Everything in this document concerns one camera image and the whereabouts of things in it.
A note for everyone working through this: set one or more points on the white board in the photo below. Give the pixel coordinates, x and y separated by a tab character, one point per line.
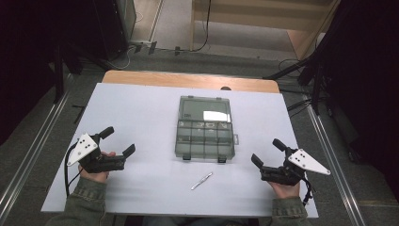
141	125

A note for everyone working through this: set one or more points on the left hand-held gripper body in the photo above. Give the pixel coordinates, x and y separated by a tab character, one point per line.
94	161

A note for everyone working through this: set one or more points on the black plug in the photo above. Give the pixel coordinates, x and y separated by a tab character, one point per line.
177	51

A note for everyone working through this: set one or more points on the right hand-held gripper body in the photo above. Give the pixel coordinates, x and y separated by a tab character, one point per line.
287	175

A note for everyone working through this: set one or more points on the person's left hand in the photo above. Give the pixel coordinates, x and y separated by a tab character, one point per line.
95	177

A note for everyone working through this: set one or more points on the clear grey compartment box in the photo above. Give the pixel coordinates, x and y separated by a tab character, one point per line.
204	138

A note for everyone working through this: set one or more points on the person's right hand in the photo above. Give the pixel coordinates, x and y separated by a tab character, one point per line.
287	190

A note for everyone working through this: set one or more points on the black tripod stand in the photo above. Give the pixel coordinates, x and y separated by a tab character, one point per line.
316	84

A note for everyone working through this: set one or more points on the metal tweezers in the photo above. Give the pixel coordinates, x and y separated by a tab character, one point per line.
200	182

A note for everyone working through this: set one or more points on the light wooden shelf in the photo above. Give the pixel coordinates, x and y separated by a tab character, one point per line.
260	19

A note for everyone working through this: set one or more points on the dark curtain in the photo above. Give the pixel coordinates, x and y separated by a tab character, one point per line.
28	47
370	78

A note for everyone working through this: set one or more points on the metal floor rail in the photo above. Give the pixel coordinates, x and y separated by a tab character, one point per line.
332	163
31	150

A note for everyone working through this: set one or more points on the wooden table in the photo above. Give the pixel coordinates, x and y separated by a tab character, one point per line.
188	80

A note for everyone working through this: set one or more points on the black metal stand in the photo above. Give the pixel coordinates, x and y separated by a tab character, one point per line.
58	78

